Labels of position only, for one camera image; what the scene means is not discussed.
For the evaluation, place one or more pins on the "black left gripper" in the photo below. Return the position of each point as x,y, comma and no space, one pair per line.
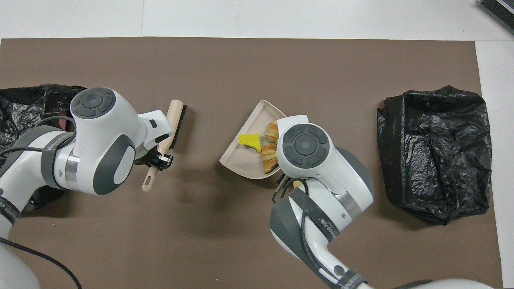
147,157

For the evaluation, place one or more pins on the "beige brush black bristles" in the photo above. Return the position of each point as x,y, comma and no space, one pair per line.
174,116

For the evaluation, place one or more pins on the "beige plastic dustpan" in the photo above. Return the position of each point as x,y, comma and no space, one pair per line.
241,160

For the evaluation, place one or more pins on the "yellow wedge sponge piece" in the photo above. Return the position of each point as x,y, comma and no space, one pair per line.
249,140

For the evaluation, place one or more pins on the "orange striped bread piece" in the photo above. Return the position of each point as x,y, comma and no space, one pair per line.
268,156
272,132

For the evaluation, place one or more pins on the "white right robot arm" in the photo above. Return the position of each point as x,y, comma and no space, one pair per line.
321,168

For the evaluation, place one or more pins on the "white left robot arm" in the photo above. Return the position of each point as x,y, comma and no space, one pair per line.
100,152

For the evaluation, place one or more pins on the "pink plastic bin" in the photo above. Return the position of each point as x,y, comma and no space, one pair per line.
64,118

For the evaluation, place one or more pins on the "black bag with pink bin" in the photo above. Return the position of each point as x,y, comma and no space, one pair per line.
24,104

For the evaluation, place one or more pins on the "black trash bag bin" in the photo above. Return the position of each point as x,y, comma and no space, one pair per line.
441,160

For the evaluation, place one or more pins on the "brown table mat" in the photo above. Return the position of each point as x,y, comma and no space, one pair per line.
257,60

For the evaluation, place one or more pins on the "dark grey ribbed panel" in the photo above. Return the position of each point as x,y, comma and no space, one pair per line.
500,10

